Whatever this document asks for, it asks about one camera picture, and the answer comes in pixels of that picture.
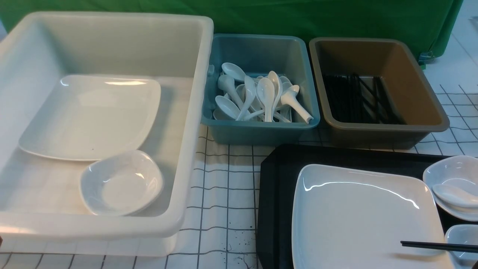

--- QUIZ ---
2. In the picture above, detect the black chopsticks pair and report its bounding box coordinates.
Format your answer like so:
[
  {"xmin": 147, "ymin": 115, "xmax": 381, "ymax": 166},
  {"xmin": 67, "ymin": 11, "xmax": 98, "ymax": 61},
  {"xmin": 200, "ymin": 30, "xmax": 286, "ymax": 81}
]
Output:
[{"xmin": 400, "ymin": 241, "xmax": 478, "ymax": 254}]

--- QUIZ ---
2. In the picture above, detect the large white square plate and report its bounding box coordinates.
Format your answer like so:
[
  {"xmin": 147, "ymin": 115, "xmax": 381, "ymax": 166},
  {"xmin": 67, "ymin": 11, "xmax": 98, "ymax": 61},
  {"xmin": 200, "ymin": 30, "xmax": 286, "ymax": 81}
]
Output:
[{"xmin": 291, "ymin": 164, "xmax": 454, "ymax": 269}]

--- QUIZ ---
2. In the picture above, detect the white square plate in tub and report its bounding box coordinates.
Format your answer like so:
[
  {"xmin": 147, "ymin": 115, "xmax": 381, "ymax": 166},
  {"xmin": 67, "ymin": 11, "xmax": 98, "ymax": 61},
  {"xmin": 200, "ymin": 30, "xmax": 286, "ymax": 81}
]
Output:
[{"xmin": 18, "ymin": 75, "xmax": 162, "ymax": 161}]

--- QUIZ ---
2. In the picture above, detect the white spoon front left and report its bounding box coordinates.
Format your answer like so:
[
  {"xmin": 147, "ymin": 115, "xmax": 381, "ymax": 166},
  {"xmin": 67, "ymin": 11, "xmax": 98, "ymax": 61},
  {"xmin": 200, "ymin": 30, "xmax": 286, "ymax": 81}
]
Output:
[{"xmin": 215, "ymin": 96, "xmax": 240, "ymax": 120}]

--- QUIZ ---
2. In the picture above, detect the black serving tray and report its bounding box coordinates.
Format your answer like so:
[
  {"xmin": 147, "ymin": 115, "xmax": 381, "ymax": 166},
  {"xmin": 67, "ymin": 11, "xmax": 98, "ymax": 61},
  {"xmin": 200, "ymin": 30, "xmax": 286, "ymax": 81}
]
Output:
[{"xmin": 256, "ymin": 145, "xmax": 477, "ymax": 269}]

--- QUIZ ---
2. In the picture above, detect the white spoon centre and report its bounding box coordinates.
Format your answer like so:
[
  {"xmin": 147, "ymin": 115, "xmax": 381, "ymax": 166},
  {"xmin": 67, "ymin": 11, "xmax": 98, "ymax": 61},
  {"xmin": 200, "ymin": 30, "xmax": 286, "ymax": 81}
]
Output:
[{"xmin": 257, "ymin": 78, "xmax": 275, "ymax": 122}]

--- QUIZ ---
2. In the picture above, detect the white spoon back left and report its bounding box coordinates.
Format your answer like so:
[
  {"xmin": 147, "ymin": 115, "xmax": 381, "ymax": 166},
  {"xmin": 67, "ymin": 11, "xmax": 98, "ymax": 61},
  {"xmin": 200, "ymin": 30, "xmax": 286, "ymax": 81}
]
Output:
[{"xmin": 221, "ymin": 62, "xmax": 246, "ymax": 83}]

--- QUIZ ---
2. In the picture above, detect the blue plastic bin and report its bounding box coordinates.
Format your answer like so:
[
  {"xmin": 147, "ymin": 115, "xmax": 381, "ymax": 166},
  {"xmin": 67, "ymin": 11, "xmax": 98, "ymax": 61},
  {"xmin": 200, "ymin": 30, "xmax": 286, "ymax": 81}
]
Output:
[{"xmin": 201, "ymin": 34, "xmax": 320, "ymax": 146}]

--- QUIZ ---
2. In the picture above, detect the black chopsticks pile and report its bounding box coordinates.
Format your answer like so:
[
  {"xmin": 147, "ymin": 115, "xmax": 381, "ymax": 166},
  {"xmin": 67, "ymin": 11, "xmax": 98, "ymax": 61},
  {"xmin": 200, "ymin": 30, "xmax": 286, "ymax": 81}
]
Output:
[{"xmin": 323, "ymin": 73, "xmax": 406, "ymax": 125}]

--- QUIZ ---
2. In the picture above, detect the small white bowl in tub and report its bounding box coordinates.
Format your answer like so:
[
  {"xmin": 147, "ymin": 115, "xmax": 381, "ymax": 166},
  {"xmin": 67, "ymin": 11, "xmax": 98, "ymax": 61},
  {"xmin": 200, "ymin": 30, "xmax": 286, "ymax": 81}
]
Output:
[{"xmin": 79, "ymin": 150, "xmax": 164, "ymax": 216}]

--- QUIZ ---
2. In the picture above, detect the brown plastic bin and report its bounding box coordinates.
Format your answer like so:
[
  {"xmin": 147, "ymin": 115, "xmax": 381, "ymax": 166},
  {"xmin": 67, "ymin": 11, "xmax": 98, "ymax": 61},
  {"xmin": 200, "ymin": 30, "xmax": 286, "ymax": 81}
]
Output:
[{"xmin": 309, "ymin": 37, "xmax": 450, "ymax": 150}]

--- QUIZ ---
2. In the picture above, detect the metal clamp on backdrop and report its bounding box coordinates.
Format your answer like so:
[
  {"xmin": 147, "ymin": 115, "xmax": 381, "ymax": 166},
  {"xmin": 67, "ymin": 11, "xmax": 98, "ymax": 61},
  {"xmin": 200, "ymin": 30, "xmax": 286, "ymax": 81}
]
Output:
[{"xmin": 417, "ymin": 51, "xmax": 436, "ymax": 66}]

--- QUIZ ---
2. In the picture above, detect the large white plastic tub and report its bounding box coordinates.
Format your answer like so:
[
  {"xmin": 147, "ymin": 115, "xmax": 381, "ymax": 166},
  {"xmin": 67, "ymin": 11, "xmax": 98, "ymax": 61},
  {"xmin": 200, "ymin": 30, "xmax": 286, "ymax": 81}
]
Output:
[{"xmin": 1, "ymin": 12, "xmax": 214, "ymax": 256}]

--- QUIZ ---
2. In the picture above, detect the green backdrop cloth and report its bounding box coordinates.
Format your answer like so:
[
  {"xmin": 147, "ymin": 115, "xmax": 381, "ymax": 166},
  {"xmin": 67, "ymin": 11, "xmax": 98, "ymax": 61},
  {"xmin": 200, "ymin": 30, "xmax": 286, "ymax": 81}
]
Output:
[{"xmin": 1, "ymin": 0, "xmax": 462, "ymax": 57}]

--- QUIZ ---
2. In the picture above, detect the small white bowl front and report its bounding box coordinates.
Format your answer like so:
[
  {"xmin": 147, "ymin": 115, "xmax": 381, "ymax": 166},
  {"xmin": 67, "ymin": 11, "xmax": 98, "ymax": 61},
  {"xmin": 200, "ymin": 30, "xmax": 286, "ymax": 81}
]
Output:
[{"xmin": 444, "ymin": 224, "xmax": 478, "ymax": 269}]

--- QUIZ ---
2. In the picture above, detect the white spoon with upright handle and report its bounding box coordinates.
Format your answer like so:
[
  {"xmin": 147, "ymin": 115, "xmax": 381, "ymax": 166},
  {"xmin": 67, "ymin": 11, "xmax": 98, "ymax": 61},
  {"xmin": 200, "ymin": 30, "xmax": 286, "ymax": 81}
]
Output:
[{"xmin": 280, "ymin": 85, "xmax": 313, "ymax": 124}]

